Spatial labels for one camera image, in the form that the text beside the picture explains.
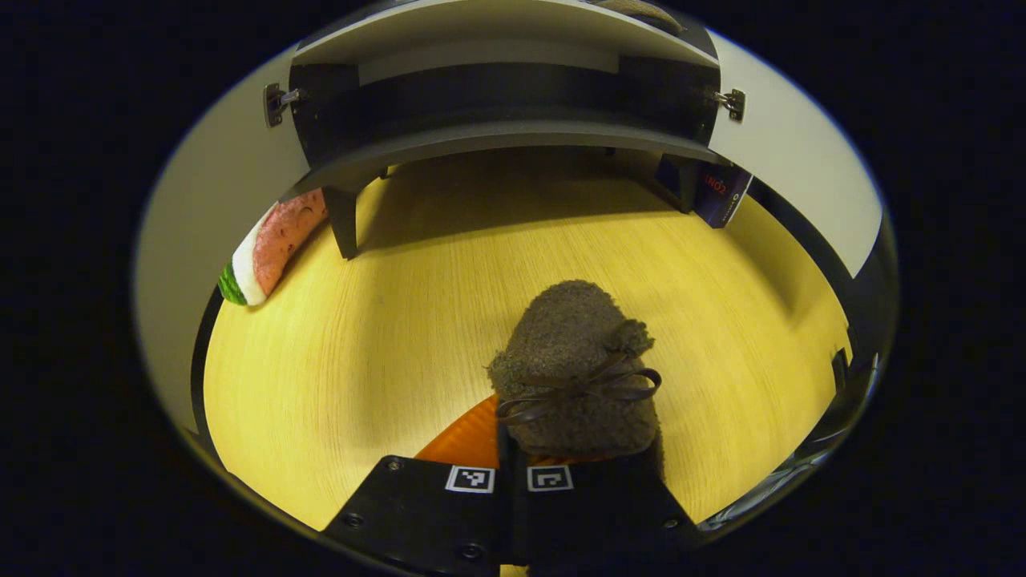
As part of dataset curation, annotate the white shoe cabinet door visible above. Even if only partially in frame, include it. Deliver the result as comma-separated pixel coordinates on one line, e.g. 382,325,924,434
135,48,321,438
709,30,884,279

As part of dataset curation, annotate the watermelon slice plush toy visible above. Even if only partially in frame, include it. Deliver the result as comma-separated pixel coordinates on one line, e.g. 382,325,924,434
218,188,329,307

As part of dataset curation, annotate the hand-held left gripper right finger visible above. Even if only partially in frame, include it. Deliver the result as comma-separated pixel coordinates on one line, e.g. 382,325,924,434
513,449,700,574

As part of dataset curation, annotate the dark blue box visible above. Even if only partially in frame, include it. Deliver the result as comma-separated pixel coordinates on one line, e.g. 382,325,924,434
693,164,754,229

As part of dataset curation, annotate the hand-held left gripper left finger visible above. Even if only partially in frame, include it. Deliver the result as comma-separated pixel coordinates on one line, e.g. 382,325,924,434
321,393,514,577

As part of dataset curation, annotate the white and grey shoe cabinet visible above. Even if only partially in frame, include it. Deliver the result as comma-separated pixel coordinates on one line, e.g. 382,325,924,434
277,0,734,261

